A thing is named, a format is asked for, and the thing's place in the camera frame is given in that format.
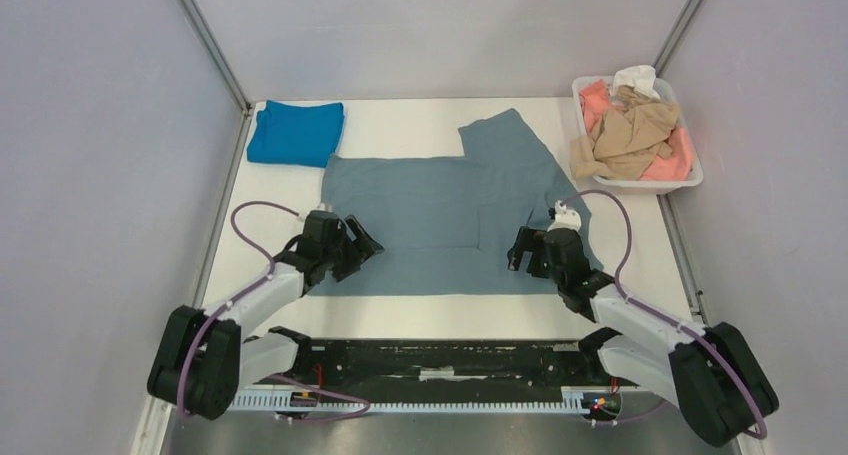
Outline beige t-shirt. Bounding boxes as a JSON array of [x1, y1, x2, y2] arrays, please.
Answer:
[[570, 80, 681, 181]]

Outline purple cable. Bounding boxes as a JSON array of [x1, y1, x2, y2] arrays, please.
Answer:
[[559, 188, 770, 441], [175, 200, 372, 425]]

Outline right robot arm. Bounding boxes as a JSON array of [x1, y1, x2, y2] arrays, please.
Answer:
[[507, 226, 780, 447]]

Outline white plastic basket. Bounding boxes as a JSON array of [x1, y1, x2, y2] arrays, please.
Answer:
[[571, 75, 704, 196]]

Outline white t-shirt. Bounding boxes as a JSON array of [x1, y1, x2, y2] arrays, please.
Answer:
[[609, 65, 661, 99]]

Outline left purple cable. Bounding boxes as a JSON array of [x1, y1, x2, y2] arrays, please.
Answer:
[[175, 200, 372, 425]]

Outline aluminium frame rails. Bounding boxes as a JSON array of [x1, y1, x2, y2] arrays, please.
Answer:
[[129, 342, 770, 455]]

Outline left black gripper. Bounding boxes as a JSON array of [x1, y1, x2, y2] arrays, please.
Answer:
[[321, 215, 382, 282]]

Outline pink t-shirt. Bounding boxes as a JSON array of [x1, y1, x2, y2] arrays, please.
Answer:
[[609, 79, 693, 181]]

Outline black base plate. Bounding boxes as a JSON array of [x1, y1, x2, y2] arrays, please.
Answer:
[[185, 335, 713, 404]]

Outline white cable duct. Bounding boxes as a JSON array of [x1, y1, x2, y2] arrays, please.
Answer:
[[229, 385, 621, 416]]

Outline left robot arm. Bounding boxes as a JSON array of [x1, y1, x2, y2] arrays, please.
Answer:
[[146, 210, 384, 420]]

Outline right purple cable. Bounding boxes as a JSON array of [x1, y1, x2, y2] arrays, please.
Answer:
[[559, 188, 770, 441]]

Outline grey-blue t-shirt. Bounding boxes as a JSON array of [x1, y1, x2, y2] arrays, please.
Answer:
[[315, 109, 591, 296]]

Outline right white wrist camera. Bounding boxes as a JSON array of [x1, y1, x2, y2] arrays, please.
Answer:
[[547, 200, 582, 232]]

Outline folded bright blue t-shirt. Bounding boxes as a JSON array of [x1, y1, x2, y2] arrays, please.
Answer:
[[246, 101, 345, 169]]

